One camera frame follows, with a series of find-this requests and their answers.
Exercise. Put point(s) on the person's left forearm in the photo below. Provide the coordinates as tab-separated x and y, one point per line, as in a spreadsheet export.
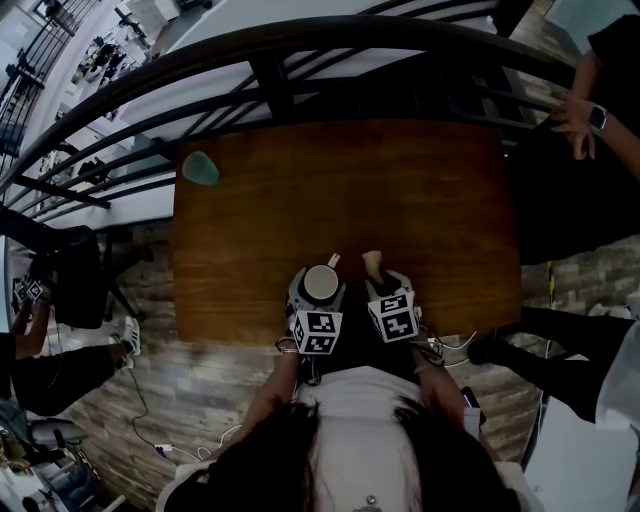
272	395

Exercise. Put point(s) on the white cup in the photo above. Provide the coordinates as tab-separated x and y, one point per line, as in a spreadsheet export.
320	282

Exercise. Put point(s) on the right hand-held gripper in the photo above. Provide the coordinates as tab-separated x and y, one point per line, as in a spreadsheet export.
397	317

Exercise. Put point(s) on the thin band on right wrist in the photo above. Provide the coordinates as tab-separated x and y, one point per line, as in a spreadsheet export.
422	370

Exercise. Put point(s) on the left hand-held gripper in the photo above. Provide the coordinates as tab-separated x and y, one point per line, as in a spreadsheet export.
317	332

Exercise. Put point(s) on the black metal railing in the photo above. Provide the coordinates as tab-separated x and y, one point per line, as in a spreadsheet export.
320	32

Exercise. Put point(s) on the person's right forearm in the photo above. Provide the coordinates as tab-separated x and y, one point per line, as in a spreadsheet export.
440	385

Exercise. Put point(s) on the white plastic bag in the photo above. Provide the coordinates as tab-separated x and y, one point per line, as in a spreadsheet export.
622	375

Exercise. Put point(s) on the beige scrubbing sponge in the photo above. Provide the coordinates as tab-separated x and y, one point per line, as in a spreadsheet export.
372	262

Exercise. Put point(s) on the white power adapter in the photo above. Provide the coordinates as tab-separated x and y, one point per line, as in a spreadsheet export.
163	448

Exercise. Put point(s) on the black office chair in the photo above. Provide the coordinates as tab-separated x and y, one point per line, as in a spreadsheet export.
80	275

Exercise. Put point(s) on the person's white shirt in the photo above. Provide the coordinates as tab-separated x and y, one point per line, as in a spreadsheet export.
360	430

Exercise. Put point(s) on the green plastic tumbler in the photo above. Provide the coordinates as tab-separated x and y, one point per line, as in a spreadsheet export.
199	169

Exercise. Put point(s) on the dark phone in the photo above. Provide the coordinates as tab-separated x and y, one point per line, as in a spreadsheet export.
472	399

